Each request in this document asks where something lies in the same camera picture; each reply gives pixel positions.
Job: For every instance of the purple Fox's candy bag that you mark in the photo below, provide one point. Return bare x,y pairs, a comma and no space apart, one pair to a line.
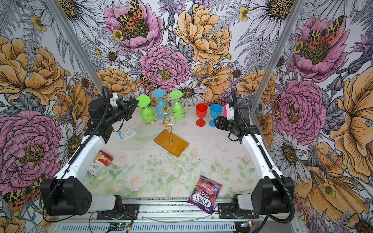
205,194

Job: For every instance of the blue front wine glass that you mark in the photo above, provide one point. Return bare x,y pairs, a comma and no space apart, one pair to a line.
215,112

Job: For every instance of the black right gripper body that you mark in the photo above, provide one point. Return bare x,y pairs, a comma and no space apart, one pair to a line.
229,124

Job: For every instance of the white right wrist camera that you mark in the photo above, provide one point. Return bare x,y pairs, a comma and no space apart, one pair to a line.
231,113

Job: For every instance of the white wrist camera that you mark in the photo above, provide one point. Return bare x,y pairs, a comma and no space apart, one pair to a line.
231,113
114,99

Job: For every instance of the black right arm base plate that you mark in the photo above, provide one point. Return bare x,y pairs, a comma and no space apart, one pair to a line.
231,211

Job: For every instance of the red wine glass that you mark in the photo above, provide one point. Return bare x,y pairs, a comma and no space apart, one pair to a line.
201,112

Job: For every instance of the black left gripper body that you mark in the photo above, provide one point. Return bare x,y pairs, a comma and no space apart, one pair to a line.
120,111

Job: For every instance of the green wine glass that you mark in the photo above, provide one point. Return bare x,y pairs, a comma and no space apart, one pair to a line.
177,109
147,113

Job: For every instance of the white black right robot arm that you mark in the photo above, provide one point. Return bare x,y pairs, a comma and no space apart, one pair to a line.
273,193

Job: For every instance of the pink wine glass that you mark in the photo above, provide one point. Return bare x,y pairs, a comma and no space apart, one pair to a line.
225,110

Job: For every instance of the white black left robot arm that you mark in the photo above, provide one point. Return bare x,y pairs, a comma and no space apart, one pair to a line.
65,193

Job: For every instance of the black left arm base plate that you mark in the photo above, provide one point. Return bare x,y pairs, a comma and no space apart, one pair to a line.
127,212

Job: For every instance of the aluminium front frame rail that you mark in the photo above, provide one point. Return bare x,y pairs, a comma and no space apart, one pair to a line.
176,216

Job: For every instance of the red white small box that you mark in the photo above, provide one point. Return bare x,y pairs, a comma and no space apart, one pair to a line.
101,161

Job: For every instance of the blue rear wine glass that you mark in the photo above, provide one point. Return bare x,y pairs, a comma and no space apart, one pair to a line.
159,94

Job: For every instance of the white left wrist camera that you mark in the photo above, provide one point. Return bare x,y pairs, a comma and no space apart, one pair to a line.
114,99

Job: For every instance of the gold wire wooden glass rack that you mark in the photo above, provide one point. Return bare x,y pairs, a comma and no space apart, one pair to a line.
167,139

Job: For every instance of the white blue sachet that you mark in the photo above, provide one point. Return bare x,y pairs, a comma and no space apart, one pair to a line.
126,133

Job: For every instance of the blue wine glass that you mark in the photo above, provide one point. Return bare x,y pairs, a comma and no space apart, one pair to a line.
215,112
159,94

